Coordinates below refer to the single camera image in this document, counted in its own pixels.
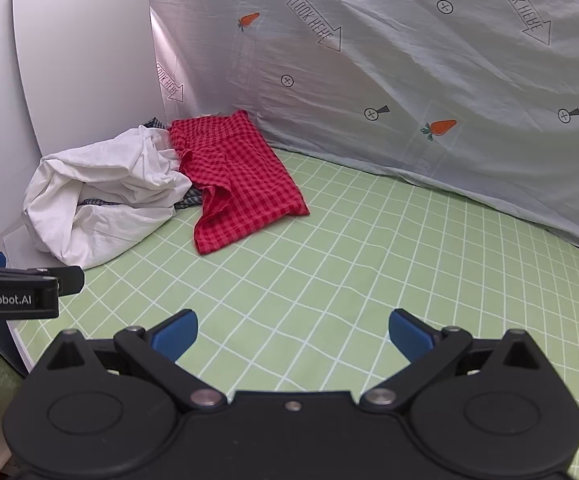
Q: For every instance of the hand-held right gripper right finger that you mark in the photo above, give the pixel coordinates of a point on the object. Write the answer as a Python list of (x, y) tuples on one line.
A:
[(412, 335)]

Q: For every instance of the red checked shorts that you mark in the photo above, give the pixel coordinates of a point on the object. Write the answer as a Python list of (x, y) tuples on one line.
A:
[(239, 180)]

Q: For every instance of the grey carrot print sheet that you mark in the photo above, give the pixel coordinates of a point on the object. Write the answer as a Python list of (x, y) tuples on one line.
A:
[(369, 40)]

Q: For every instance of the white rounded board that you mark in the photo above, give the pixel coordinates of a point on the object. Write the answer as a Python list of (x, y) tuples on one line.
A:
[(84, 50)]

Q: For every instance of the blue plaid garment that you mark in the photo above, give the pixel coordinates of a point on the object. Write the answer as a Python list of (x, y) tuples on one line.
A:
[(155, 122)]

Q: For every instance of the green checked bed sheet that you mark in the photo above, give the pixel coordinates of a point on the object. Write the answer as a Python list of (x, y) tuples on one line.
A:
[(319, 270)]

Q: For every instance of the white cloth garment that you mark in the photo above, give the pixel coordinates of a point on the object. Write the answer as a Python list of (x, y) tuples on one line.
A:
[(104, 180)]

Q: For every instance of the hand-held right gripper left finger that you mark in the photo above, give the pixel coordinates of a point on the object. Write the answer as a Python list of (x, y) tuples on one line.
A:
[(172, 335)]

